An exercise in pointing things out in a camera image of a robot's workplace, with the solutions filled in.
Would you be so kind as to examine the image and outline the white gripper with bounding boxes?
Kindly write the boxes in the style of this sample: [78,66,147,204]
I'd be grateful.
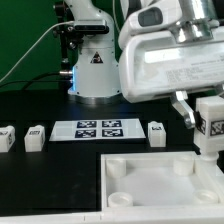
[119,27,224,129]

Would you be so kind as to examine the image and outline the white square tabletop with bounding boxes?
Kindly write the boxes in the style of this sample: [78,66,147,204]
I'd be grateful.
[101,152,224,210]

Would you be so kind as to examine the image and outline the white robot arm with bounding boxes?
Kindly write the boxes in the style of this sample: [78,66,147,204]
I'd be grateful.
[65,0,224,128]

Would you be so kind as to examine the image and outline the white marker tag sheet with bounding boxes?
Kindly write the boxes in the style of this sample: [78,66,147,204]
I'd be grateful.
[50,119,145,141]

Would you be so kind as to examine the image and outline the white obstacle fence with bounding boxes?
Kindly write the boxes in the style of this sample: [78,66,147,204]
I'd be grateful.
[0,205,224,224]

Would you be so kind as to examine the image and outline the black camera on stand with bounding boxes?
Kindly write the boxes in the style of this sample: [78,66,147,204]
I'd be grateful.
[53,0,110,86]

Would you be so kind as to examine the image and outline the white camera cable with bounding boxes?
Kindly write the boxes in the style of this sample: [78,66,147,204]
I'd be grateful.
[0,20,76,84]

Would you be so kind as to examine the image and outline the black cables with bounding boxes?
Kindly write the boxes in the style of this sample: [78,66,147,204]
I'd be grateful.
[0,71,73,91]

